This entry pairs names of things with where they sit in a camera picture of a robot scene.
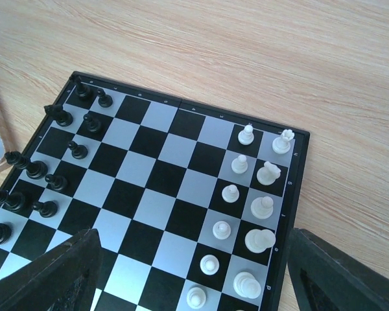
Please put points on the black queen piece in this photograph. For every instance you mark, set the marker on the black queen piece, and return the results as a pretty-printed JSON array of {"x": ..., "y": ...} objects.
[{"x": 34, "y": 170}]

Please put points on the black rook piece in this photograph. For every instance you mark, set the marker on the black rook piece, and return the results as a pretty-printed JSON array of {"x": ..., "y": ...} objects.
[{"x": 82, "y": 91}]

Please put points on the black knight piece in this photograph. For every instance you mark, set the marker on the black knight piece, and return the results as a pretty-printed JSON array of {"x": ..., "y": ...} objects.
[{"x": 62, "y": 117}]

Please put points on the black and silver chessboard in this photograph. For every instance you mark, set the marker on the black and silver chessboard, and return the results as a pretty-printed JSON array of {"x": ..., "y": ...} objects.
[{"x": 151, "y": 185}]

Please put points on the white bishop piece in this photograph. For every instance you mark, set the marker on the white bishop piece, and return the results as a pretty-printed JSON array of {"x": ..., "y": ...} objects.
[{"x": 262, "y": 207}]

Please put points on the white pawn piece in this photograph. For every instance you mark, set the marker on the white pawn piece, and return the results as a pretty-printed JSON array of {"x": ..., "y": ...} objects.
[
  {"x": 246, "y": 136},
  {"x": 239, "y": 165},
  {"x": 196, "y": 298},
  {"x": 209, "y": 264},
  {"x": 221, "y": 230},
  {"x": 230, "y": 193}
]

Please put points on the white knight piece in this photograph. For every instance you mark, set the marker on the white knight piece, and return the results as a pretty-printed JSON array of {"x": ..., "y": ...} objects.
[{"x": 268, "y": 174}]

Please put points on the white rook piece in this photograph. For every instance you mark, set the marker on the white rook piece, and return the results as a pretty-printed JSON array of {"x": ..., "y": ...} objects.
[{"x": 281, "y": 144}]

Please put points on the white queen piece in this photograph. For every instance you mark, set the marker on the white queen piece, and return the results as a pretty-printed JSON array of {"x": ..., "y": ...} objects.
[{"x": 246, "y": 286}]

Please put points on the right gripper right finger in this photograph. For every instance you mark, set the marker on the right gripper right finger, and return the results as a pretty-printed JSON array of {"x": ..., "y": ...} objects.
[{"x": 326, "y": 278}]

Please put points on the black pawn piece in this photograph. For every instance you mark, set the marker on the black pawn piece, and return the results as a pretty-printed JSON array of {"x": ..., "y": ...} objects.
[
  {"x": 46, "y": 209},
  {"x": 56, "y": 182},
  {"x": 104, "y": 100},
  {"x": 78, "y": 151},
  {"x": 93, "y": 124}
]

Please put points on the white king piece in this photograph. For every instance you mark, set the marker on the white king piece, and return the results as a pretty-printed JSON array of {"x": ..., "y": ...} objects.
[{"x": 257, "y": 241}]

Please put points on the black king piece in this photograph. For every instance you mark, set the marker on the black king piece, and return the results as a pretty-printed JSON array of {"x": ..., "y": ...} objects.
[{"x": 15, "y": 201}]

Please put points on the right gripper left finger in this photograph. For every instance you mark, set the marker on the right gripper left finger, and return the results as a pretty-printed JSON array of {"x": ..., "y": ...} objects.
[{"x": 64, "y": 278}]

